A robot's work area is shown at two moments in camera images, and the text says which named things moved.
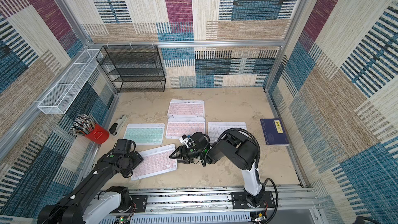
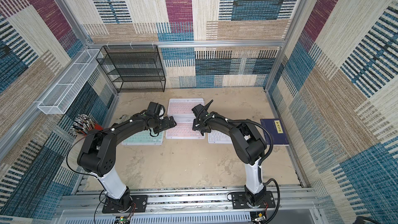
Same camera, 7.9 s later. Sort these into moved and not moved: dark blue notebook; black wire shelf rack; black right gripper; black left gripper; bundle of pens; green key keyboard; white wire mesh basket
Moved: black right gripper; black left gripper
Not moved: white wire mesh basket; green key keyboard; dark blue notebook; bundle of pens; black wire shelf rack
